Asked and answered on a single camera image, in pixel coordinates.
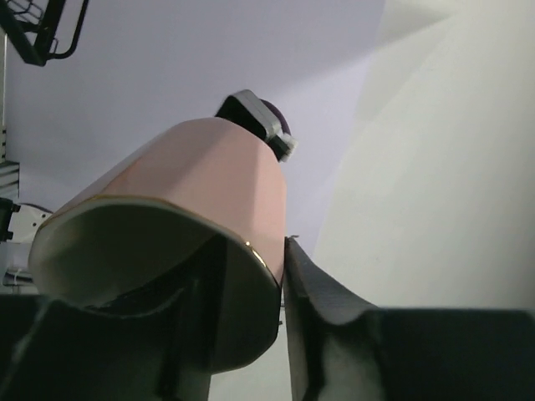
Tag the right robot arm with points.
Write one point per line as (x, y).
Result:
(19, 225)

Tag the aluminium mounting rail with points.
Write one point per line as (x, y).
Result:
(9, 169)

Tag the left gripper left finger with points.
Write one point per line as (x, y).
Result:
(155, 344)

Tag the black wire dish rack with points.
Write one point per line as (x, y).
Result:
(32, 29)

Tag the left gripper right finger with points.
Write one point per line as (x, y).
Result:
(341, 347)

